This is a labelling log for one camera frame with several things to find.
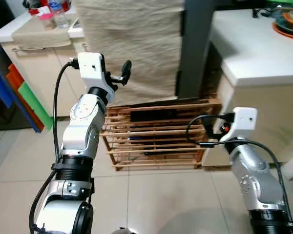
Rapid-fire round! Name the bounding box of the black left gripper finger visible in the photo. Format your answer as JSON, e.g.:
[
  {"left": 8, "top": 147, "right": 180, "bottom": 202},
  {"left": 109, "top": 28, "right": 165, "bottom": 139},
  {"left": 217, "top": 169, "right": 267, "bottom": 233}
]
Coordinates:
[{"left": 111, "top": 60, "right": 132, "bottom": 84}]

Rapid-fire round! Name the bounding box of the large beige fridge cover cloth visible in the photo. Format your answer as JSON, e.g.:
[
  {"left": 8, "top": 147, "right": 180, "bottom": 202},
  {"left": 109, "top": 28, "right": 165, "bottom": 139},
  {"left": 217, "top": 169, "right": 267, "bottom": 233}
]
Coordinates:
[{"left": 74, "top": 0, "right": 186, "bottom": 107}]

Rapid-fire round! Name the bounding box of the wooden slat pallet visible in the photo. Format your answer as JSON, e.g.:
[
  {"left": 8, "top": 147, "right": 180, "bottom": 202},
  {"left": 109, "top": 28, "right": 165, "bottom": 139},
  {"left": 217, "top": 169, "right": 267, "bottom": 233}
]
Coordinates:
[{"left": 99, "top": 97, "right": 223, "bottom": 171}]

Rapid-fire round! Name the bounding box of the black power strip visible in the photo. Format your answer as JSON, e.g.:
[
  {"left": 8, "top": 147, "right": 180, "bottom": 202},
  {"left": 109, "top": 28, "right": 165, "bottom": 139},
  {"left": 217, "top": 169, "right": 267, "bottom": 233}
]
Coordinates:
[{"left": 130, "top": 108, "right": 179, "bottom": 122}]

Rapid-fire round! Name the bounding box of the beige cabinet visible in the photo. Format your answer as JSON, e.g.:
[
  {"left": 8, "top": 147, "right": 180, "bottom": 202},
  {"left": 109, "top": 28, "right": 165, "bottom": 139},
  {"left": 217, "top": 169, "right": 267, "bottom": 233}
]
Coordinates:
[{"left": 0, "top": 10, "right": 88, "bottom": 117}]

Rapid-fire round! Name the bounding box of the green board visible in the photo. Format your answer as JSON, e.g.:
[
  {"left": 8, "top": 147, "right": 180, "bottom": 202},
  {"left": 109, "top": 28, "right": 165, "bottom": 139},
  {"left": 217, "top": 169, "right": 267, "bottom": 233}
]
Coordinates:
[{"left": 17, "top": 82, "right": 54, "bottom": 130}]

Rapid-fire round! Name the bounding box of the clear plastic water bottle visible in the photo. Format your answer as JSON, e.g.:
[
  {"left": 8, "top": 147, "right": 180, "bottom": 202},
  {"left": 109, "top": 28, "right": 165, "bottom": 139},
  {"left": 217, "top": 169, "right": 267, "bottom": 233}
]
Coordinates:
[{"left": 50, "top": 0, "right": 70, "bottom": 29}]

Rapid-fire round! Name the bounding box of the small beige cloth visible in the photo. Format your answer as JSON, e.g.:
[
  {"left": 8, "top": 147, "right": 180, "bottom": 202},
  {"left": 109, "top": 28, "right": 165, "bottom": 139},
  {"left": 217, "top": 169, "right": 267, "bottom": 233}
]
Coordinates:
[{"left": 11, "top": 17, "right": 76, "bottom": 49}]

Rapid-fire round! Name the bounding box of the jar with pink lid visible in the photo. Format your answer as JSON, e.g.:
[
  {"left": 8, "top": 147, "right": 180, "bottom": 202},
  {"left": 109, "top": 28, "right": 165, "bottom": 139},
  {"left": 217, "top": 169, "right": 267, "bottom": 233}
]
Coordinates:
[{"left": 37, "top": 12, "right": 57, "bottom": 30}]

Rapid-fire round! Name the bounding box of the white kitchen counter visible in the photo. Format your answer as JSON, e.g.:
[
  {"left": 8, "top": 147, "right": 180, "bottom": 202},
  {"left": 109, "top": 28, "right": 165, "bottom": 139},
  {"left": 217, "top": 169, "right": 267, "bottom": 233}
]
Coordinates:
[{"left": 201, "top": 9, "right": 293, "bottom": 169}]

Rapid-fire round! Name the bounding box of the orange board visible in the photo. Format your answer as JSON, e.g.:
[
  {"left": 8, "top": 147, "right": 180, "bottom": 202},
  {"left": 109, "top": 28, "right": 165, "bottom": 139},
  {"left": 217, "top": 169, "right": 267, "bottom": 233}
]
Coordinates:
[{"left": 6, "top": 63, "right": 40, "bottom": 130}]

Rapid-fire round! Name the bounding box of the red container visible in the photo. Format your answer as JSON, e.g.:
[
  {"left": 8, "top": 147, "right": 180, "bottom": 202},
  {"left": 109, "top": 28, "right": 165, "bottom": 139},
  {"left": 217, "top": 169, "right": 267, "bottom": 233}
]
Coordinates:
[{"left": 23, "top": 0, "right": 52, "bottom": 15}]

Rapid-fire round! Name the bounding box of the blue board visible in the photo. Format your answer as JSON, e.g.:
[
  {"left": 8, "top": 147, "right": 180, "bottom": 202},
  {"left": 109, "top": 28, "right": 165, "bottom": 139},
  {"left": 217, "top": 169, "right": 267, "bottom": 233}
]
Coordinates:
[{"left": 0, "top": 48, "right": 42, "bottom": 133}]

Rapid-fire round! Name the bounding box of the orange plate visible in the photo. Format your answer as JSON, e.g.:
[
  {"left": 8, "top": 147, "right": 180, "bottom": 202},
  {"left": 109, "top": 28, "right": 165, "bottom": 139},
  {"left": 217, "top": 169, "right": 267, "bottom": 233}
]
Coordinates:
[{"left": 272, "top": 20, "right": 293, "bottom": 41}]

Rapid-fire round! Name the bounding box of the dark green plate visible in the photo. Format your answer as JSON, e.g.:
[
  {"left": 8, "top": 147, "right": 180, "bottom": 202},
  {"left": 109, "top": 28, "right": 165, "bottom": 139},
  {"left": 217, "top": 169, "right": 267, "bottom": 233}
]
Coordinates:
[{"left": 273, "top": 11, "right": 293, "bottom": 36}]

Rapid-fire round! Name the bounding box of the robot left leg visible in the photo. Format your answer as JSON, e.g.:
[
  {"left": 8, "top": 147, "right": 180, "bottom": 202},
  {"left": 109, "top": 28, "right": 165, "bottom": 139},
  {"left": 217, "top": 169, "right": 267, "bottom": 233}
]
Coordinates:
[{"left": 111, "top": 227, "right": 137, "bottom": 234}]

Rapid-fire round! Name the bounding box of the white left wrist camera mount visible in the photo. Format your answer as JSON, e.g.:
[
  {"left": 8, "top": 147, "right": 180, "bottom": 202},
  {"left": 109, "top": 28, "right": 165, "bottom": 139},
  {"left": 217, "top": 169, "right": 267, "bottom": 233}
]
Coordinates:
[{"left": 76, "top": 52, "right": 113, "bottom": 93}]

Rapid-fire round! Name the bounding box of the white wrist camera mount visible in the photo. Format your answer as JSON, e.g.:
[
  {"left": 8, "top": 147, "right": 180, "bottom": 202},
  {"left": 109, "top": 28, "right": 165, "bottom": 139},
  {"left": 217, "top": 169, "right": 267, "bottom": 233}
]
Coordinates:
[
  {"left": 76, "top": 52, "right": 113, "bottom": 93},
  {"left": 219, "top": 107, "right": 258, "bottom": 143}
]

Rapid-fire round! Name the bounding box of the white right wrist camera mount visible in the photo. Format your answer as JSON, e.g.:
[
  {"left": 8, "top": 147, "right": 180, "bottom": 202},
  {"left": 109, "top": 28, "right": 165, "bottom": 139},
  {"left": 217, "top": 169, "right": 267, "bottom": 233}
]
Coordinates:
[{"left": 219, "top": 107, "right": 258, "bottom": 143}]

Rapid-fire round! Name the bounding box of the metal cabinet handle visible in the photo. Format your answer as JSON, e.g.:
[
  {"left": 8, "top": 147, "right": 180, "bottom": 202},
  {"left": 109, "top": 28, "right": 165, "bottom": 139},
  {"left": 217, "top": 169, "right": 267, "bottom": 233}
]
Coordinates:
[{"left": 11, "top": 46, "right": 45, "bottom": 52}]

